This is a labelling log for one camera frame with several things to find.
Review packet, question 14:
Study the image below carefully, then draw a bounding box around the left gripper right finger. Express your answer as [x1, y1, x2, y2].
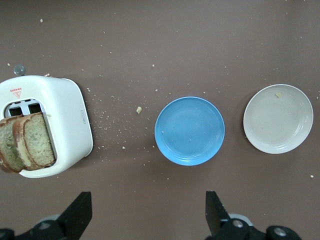
[204, 190, 301, 240]

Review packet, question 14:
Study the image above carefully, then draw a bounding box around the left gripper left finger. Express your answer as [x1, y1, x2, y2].
[0, 191, 93, 240]

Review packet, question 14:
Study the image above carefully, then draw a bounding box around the brown bread slice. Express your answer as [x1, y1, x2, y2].
[0, 116, 26, 174]
[12, 111, 57, 172]

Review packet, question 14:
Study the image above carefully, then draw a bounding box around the blue round plate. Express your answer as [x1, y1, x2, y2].
[154, 96, 226, 167]

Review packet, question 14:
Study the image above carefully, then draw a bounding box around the beige round plate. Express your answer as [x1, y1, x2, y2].
[243, 83, 314, 155]

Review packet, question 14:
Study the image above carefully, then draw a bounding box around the white two-slot toaster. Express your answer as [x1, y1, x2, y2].
[0, 64, 94, 179]

